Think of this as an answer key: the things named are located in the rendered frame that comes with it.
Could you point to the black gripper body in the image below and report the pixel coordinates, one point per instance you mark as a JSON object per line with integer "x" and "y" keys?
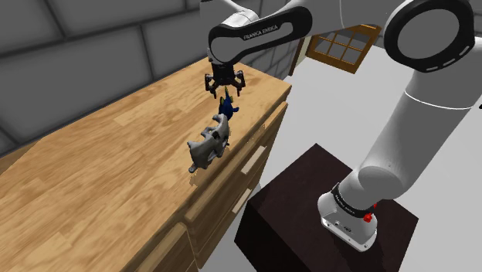
{"x": 223, "y": 73}

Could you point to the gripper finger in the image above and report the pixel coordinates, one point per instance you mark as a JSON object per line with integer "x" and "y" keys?
{"x": 209, "y": 83}
{"x": 241, "y": 81}

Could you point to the blue toy figure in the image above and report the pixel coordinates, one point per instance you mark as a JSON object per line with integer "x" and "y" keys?
{"x": 226, "y": 107}

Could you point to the wooden framed window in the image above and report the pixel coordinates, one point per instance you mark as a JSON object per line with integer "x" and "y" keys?
{"x": 344, "y": 47}

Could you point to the grey animal figure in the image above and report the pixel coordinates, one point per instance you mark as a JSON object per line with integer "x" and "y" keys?
{"x": 209, "y": 145}

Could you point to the dark robot stand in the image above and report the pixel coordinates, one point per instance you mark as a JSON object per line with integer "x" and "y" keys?
{"x": 286, "y": 226}

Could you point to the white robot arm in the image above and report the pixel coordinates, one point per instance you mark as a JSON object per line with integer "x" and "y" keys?
{"x": 414, "y": 124}

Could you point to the wooden chest of drawers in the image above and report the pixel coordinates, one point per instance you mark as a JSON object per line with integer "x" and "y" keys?
{"x": 98, "y": 162}

